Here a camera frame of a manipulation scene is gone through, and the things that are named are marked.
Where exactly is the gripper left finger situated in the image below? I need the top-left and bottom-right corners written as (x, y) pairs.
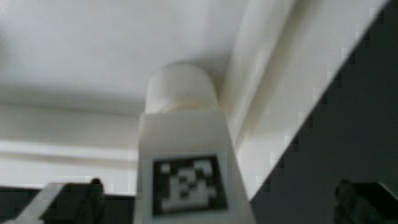
top-left (6, 178), bottom-right (107, 224)

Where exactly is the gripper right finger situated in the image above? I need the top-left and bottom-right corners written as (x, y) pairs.
top-left (335, 179), bottom-right (398, 224)

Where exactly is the white table leg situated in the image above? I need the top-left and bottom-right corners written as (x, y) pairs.
top-left (134, 63), bottom-right (256, 224)

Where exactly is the white square tabletop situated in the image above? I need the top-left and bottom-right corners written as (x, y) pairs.
top-left (0, 0), bottom-right (393, 195)

